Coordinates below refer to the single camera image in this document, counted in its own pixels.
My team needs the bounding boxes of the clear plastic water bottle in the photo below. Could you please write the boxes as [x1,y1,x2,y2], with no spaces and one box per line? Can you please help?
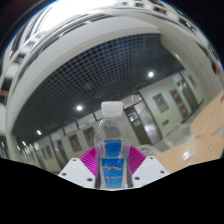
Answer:
[93,100,132,190]

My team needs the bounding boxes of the framed wall portraits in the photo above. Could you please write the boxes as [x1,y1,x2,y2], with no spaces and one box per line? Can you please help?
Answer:
[39,74,198,161]

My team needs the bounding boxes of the round wooden table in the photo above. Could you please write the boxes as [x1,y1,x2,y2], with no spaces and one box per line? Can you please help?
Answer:
[189,93,224,138]

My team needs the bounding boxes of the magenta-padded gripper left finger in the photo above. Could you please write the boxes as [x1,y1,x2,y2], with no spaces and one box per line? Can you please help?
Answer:
[58,148,98,190]

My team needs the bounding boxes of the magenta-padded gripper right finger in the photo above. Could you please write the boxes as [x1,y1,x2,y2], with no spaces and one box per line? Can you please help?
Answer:
[128,146,170,189]

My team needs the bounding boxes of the open dark green door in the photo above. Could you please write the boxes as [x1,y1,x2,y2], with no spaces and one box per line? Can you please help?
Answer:
[124,101,163,145]

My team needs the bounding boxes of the round ceiling lights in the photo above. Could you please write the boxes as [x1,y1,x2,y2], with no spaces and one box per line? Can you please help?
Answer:
[21,71,155,148]

